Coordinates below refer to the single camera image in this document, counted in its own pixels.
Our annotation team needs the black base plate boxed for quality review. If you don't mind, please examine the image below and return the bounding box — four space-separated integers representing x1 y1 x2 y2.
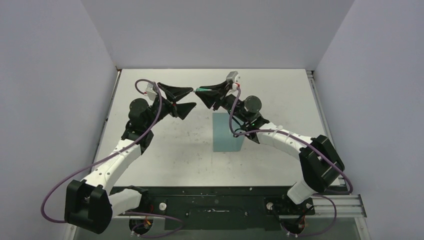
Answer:
109 186 316 231

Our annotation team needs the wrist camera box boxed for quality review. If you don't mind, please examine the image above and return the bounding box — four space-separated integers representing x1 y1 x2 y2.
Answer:
226 71 240 91
145 83 158 101

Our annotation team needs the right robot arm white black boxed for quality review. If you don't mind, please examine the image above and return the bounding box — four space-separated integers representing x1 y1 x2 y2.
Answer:
195 81 345 214

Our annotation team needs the green glue stick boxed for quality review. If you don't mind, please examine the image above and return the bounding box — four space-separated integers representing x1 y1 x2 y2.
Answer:
193 87 210 92

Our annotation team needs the right side aluminium rail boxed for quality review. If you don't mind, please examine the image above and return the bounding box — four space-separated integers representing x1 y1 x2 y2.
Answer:
306 70 346 186

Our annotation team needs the aluminium frame rail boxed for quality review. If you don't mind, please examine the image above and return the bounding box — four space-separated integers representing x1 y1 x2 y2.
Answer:
68 194 367 220

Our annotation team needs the teal envelope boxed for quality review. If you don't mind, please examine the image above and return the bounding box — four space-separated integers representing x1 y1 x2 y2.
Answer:
212 112 244 153

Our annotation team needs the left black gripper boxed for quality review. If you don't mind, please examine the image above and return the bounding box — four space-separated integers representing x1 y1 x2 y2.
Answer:
144 84 196 130

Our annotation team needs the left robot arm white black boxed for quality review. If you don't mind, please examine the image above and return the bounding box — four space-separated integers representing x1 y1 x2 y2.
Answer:
64 81 197 234

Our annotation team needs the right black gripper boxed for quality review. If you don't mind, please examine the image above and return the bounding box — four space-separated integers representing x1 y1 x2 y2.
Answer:
196 80 250 124

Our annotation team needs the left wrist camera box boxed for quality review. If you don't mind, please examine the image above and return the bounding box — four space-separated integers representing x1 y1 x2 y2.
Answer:
145 83 158 101

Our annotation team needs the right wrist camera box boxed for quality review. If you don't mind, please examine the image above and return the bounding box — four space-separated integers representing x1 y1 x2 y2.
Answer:
226 71 240 91

